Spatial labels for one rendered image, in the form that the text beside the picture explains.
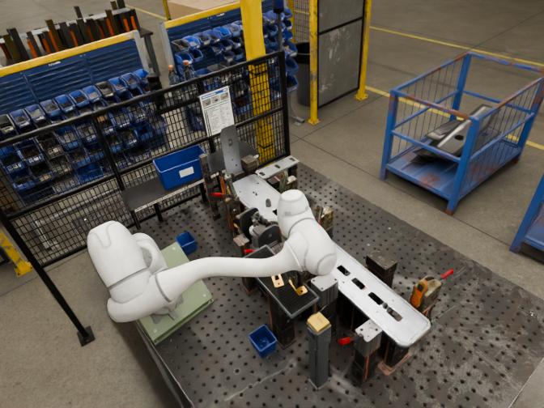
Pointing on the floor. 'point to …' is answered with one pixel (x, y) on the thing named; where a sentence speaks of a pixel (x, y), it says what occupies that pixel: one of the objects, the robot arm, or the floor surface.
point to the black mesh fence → (131, 163)
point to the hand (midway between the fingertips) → (297, 279)
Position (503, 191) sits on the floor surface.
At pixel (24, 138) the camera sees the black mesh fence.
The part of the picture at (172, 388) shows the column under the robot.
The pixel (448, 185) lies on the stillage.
